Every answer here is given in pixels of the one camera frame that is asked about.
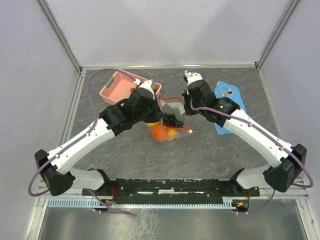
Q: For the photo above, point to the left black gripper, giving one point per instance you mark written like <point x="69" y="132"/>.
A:
<point x="158" y="115"/>

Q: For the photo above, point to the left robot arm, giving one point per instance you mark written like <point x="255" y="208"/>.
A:
<point x="56" y="166"/>

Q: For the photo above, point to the blue cartoon cloth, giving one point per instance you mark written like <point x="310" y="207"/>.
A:
<point x="232" y="92"/>

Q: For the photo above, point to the pink plastic basket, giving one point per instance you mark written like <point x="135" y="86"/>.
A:
<point x="119" y="85"/>

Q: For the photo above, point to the clear zip top bag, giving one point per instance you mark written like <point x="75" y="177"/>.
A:
<point x="174" y="105"/>

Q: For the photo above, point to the orange persimmon toy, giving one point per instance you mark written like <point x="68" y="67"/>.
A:
<point x="159" y="133"/>

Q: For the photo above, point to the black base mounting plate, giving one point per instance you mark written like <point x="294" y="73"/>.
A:
<point x="108" y="191"/>

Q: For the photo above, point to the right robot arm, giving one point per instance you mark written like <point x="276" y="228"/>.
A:
<point x="284" y="161"/>

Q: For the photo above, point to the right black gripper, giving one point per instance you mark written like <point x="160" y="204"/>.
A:
<point x="187" y="96"/>

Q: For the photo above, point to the yellow orange peach toy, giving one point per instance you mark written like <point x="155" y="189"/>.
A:
<point x="172" y="134"/>

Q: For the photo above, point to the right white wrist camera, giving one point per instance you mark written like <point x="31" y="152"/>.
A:
<point x="191" y="76"/>

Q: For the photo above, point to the dark grape bunch toy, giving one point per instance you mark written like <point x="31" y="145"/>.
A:
<point x="170" y="120"/>

